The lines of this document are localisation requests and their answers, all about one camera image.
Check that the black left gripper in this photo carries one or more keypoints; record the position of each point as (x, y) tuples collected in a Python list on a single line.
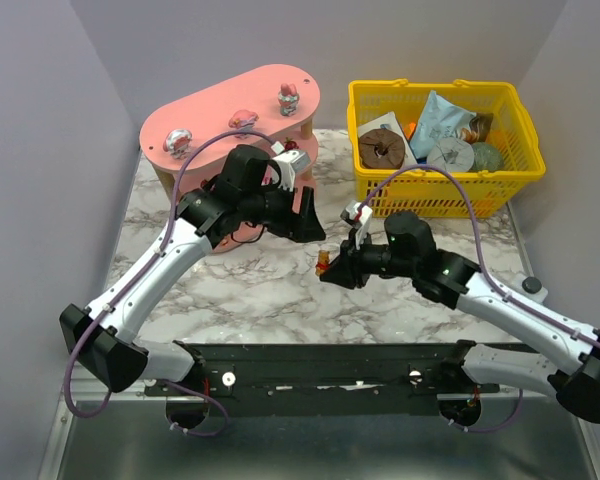
[(293, 213)]

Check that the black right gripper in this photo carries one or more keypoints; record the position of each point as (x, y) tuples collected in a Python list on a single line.
[(353, 262)]

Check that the orange bear toy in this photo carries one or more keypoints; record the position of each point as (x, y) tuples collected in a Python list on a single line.
[(323, 261)]

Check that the pink wide-eared toy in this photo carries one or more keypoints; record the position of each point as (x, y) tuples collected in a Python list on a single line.
[(243, 121)]

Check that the pink flower-ring bunny toy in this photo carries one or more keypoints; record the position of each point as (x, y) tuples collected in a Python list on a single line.
[(288, 99)]

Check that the pink white hooded toy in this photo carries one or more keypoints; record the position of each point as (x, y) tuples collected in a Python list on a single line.
[(177, 143)]

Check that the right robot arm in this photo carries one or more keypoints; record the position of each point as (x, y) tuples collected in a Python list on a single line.
[(563, 359)]

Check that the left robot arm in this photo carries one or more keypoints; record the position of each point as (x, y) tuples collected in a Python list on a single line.
[(252, 188)]

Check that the pink three-tier shelf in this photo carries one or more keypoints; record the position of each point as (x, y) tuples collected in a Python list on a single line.
[(206, 114)]

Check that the brown round cake pack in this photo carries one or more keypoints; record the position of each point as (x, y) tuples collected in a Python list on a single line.
[(381, 149)]

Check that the yellow plastic basket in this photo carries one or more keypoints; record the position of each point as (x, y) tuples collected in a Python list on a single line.
[(431, 194)]

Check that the white flat packet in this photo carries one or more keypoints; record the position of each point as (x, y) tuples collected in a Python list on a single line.
[(387, 121)]

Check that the grey round cake pack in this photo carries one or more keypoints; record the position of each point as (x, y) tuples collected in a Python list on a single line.
[(452, 155)]

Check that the light blue snack bag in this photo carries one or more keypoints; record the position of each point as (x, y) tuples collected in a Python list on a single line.
[(440, 119)]

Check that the green round cake pack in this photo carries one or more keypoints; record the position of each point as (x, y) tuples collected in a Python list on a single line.
[(486, 158)]

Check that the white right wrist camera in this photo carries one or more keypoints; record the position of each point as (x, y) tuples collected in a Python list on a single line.
[(358, 215)]

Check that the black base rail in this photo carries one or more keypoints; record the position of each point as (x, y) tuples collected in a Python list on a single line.
[(260, 380)]

